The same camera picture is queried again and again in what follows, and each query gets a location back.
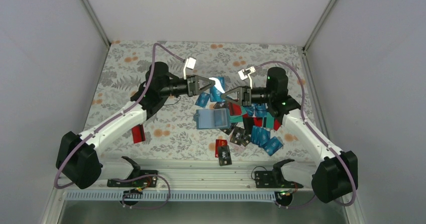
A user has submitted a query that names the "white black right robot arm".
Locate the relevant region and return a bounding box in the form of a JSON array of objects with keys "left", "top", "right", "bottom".
[{"left": 221, "top": 67, "right": 358, "bottom": 203}]

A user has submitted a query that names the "teal leather card holder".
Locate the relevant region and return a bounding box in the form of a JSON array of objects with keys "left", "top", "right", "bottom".
[{"left": 193, "top": 108, "right": 231, "bottom": 130}]

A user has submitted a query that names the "teal green card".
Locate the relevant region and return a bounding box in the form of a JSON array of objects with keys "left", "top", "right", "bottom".
[{"left": 230, "top": 116, "right": 244, "bottom": 123}]

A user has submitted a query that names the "blue card aloft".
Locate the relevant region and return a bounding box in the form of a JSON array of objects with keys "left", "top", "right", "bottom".
[{"left": 209, "top": 77, "right": 225, "bottom": 102}]

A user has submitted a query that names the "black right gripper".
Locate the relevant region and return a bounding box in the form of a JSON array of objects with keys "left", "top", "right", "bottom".
[{"left": 221, "top": 85, "right": 273, "bottom": 107}]

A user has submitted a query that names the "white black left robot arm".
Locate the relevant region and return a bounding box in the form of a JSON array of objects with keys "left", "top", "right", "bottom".
[{"left": 55, "top": 62, "right": 220, "bottom": 189}]

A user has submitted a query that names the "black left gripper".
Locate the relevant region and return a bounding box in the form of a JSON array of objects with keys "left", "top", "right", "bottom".
[{"left": 159, "top": 74, "right": 215, "bottom": 97}]

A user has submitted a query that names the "red card under left arm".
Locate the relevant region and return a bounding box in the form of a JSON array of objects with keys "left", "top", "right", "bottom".
[{"left": 131, "top": 125, "right": 146, "bottom": 144}]

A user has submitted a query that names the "blue card pile front right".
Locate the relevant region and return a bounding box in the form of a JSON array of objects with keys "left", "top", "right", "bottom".
[{"left": 250, "top": 126, "right": 283, "bottom": 156}]

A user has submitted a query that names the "blue card front left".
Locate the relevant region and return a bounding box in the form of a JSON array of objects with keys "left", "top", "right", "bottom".
[{"left": 195, "top": 92, "right": 210, "bottom": 108}]

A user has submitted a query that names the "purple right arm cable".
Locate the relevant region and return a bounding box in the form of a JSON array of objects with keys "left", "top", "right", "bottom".
[{"left": 255, "top": 60, "right": 357, "bottom": 210}]

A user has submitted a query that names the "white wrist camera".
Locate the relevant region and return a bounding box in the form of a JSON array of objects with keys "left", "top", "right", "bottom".
[
  {"left": 238, "top": 66, "right": 256, "bottom": 88},
  {"left": 183, "top": 57, "right": 196, "bottom": 79}
]

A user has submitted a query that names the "black card with chip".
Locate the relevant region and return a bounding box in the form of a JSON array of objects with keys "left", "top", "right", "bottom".
[{"left": 230, "top": 127, "right": 250, "bottom": 147}]

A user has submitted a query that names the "red yellow logo card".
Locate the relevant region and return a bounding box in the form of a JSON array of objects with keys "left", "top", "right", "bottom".
[{"left": 215, "top": 139, "right": 228, "bottom": 158}]

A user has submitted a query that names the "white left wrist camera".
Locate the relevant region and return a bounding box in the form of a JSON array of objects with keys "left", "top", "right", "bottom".
[{"left": 183, "top": 57, "right": 196, "bottom": 79}]

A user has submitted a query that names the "red card with black stripe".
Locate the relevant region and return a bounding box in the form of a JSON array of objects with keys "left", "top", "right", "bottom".
[{"left": 228, "top": 102, "right": 242, "bottom": 116}]

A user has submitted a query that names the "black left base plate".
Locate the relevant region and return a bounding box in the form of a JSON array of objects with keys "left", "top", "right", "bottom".
[{"left": 106, "top": 170, "right": 158, "bottom": 188}]

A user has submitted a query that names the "floral patterned table mat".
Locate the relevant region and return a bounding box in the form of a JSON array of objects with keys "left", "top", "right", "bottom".
[{"left": 85, "top": 41, "right": 314, "bottom": 161}]

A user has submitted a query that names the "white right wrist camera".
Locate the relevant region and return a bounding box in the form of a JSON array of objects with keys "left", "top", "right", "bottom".
[{"left": 238, "top": 66, "right": 256, "bottom": 88}]

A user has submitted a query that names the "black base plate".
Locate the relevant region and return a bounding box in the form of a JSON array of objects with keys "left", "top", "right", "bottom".
[
  {"left": 254, "top": 170, "right": 304, "bottom": 189},
  {"left": 106, "top": 170, "right": 158, "bottom": 188}
]

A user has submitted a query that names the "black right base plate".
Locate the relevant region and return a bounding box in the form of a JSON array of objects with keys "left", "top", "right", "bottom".
[{"left": 254, "top": 170, "right": 304, "bottom": 189}]

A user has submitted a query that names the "aluminium rail frame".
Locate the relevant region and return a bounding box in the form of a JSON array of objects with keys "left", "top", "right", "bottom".
[{"left": 54, "top": 158, "right": 354, "bottom": 191}]

